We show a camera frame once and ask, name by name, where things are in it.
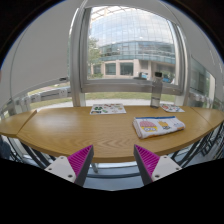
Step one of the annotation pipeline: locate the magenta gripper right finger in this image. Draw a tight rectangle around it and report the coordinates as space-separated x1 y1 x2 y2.
134 145 181 185

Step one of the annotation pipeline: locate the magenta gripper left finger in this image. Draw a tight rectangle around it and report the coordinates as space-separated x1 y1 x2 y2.
46 145 94 186

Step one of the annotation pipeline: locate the small colourful sticker sheet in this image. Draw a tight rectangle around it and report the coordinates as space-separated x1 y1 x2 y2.
160 104 185 112

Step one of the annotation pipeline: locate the large colourful sticker sheet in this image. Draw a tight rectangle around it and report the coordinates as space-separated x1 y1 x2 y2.
90 104 126 115

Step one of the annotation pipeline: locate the clear plastic water bottle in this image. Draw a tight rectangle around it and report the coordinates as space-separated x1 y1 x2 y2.
150 72 163 108

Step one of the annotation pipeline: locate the grey table leg frame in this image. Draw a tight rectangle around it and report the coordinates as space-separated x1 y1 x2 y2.
19 141 56 169

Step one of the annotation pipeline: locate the white window frame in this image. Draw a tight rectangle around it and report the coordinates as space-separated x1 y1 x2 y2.
69 0 188 106

